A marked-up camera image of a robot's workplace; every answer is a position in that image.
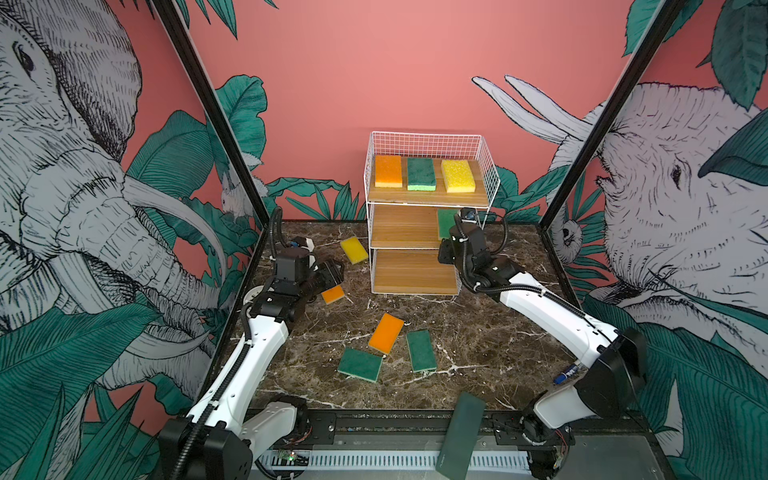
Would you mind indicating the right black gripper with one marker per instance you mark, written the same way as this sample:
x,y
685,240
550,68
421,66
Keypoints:
x,y
444,255

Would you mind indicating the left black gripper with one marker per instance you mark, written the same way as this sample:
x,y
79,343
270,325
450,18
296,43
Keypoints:
x,y
331,275

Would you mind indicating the orange sponge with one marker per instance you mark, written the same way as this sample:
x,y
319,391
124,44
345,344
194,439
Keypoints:
x,y
333,294
388,171
386,333

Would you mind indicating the yellow sponge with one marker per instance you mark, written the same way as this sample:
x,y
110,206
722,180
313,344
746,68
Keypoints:
x,y
458,176
354,250

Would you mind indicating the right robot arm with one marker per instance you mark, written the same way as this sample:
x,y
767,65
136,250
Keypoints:
x,y
614,361

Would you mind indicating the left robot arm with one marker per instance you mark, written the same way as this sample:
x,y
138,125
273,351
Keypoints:
x,y
216,440

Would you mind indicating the yellow sponge beside shelf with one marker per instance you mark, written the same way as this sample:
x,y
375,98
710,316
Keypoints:
x,y
354,250

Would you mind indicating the white round clock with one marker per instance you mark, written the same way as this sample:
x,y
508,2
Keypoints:
x,y
251,294

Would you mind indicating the blue marker pen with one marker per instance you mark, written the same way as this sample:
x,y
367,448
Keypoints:
x,y
566,374

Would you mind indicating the dark green foreground sponge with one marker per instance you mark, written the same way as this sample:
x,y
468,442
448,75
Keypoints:
x,y
456,452

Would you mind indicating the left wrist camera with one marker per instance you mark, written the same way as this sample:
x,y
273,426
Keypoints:
x,y
306,244

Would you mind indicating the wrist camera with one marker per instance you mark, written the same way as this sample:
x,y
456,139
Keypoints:
x,y
469,215
306,244

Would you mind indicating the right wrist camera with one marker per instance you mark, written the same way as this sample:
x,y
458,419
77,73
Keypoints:
x,y
469,215

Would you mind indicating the white wire three-tier shelf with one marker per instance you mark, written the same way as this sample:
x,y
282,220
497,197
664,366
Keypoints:
x,y
402,225

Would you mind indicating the white slotted cable duct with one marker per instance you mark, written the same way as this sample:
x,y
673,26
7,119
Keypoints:
x,y
378,460

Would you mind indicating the left black frame post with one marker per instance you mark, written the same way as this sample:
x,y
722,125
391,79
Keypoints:
x,y
172,21

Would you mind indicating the black frame post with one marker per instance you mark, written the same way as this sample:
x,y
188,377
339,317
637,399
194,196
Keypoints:
x,y
652,38
172,21

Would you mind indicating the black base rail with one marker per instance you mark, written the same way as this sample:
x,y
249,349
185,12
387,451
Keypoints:
x,y
502,427

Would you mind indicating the right black frame post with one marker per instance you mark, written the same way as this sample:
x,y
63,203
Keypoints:
x,y
652,38

